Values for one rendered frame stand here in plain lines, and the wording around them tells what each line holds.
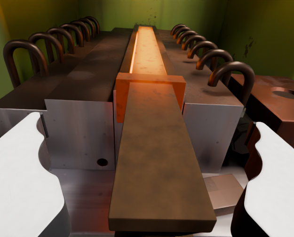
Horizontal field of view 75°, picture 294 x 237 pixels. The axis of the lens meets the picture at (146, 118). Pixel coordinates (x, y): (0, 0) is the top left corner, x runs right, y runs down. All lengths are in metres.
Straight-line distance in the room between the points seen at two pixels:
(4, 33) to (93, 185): 0.23
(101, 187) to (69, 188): 0.03
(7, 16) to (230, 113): 0.30
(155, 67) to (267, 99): 0.12
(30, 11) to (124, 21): 0.29
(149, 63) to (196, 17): 0.46
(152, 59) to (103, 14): 0.44
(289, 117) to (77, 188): 0.19
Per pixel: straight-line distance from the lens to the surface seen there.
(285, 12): 0.42
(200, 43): 0.26
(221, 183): 0.19
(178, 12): 0.62
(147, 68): 0.17
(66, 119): 0.17
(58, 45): 0.26
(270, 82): 0.28
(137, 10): 0.61
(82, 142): 0.18
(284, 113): 0.21
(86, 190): 0.18
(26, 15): 0.38
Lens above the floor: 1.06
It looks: 32 degrees down
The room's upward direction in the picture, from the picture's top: 4 degrees clockwise
